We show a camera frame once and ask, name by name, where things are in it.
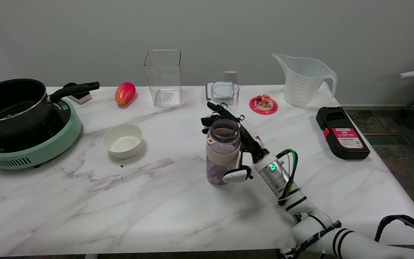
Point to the clear round measuring cup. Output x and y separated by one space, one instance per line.
225 93

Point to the red yellow mango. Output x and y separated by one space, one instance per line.
124 93

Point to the mint green induction cooker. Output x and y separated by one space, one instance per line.
49 144

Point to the white wall socket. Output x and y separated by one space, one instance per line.
230 76

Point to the red coaster with figurine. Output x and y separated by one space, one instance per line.
263 104

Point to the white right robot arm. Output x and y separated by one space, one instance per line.
350 244

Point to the clear square plastic container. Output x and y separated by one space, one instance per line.
164 79

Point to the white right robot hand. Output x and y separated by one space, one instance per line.
251 144

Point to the white table leg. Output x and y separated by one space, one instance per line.
285 254
91 256

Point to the clear bottle with beige band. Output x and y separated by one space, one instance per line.
223 154

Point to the white round bowl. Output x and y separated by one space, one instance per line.
122 142

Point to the small black and white device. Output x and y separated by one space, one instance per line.
81 97

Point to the grey white kitchen scale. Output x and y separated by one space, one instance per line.
208 94

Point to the black box with pink label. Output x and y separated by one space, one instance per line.
343 136

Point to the metal floor vent grille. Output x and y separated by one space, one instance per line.
385 139

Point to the clear plastic measuring jug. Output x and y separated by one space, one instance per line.
302 82

